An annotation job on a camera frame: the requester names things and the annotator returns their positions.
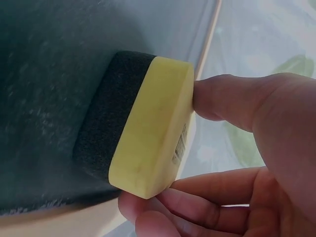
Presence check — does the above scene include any person's right hand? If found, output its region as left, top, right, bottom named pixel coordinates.
left=118, top=73, right=316, bottom=237

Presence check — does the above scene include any yellow and black sponge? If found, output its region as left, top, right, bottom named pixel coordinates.
left=73, top=50, right=197, bottom=200

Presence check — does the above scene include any dark grey towel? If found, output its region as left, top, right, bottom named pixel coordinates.
left=0, top=0, right=158, bottom=217

